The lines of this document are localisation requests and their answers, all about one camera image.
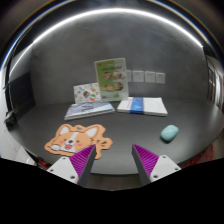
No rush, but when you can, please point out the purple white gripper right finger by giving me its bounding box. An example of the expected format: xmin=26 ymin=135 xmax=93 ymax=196
xmin=132 ymin=144 xmax=180 ymax=185

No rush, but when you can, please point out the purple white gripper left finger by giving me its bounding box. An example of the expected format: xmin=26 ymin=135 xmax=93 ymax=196
xmin=48 ymin=145 xmax=96 ymax=187

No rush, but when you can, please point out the orange corgi mouse pad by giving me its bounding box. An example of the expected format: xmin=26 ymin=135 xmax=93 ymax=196
xmin=44 ymin=124 xmax=113 ymax=159

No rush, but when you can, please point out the teal computer mouse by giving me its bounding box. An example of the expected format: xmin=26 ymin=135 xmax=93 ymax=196
xmin=160 ymin=125 xmax=179 ymax=142

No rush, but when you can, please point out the grey blue book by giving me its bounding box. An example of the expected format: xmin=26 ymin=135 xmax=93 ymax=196
xmin=64 ymin=101 xmax=115 ymax=120

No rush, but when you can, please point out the white book with blue band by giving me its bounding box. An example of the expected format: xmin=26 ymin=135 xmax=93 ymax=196
xmin=117 ymin=97 xmax=168 ymax=116

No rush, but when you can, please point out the small white sticker card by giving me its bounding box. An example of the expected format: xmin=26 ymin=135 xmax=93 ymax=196
xmin=73 ymin=83 xmax=101 ymax=104

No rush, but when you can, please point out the green standing leaflet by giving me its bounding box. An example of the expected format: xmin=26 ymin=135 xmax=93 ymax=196
xmin=95 ymin=58 xmax=129 ymax=101

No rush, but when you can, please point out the white wall socket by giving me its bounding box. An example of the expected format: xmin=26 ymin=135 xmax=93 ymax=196
xmin=156 ymin=72 xmax=166 ymax=84
xmin=132 ymin=70 xmax=144 ymax=82
xmin=145 ymin=71 xmax=156 ymax=83

